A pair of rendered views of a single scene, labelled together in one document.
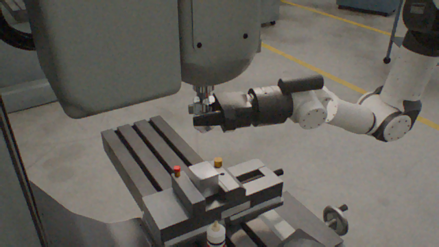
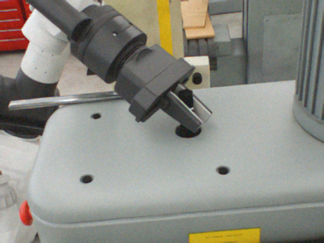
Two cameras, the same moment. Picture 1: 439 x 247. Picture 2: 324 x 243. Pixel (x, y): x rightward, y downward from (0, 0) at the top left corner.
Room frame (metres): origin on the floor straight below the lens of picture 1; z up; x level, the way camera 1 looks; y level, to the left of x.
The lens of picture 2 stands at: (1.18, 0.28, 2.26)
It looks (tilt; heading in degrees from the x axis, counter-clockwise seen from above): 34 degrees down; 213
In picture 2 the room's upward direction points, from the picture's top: 6 degrees counter-clockwise
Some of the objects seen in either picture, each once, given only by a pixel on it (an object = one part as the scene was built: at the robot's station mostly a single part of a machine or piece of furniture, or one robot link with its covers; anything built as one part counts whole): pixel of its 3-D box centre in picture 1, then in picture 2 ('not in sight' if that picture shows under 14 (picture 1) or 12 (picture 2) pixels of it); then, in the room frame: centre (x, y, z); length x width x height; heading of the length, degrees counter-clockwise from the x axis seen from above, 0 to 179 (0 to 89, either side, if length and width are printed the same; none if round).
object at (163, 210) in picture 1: (214, 193); not in sight; (0.74, 0.01, 0.97); 0.35 x 0.15 x 0.11; 119
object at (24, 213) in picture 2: not in sight; (31, 212); (0.85, -0.19, 1.76); 0.04 x 0.03 x 0.04; 31
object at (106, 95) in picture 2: not in sight; (85, 97); (0.70, -0.16, 1.89); 0.24 x 0.04 x 0.01; 122
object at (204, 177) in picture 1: (203, 180); not in sight; (0.72, 0.03, 1.03); 0.06 x 0.05 x 0.06; 29
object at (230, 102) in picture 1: (244, 109); not in sight; (0.74, -0.06, 1.22); 0.13 x 0.12 x 0.10; 14
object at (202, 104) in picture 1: (204, 101); not in sight; (0.72, 0.03, 1.25); 0.05 x 0.05 x 0.01
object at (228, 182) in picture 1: (223, 179); not in sight; (0.75, -0.02, 1.01); 0.12 x 0.06 x 0.04; 29
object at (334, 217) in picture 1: (328, 224); not in sight; (0.98, -0.40, 0.62); 0.16 x 0.12 x 0.12; 121
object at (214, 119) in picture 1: (208, 121); not in sight; (0.69, 0.02, 1.22); 0.06 x 0.02 x 0.03; 104
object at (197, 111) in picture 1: (204, 114); not in sight; (0.72, 0.03, 1.22); 0.05 x 0.05 x 0.06
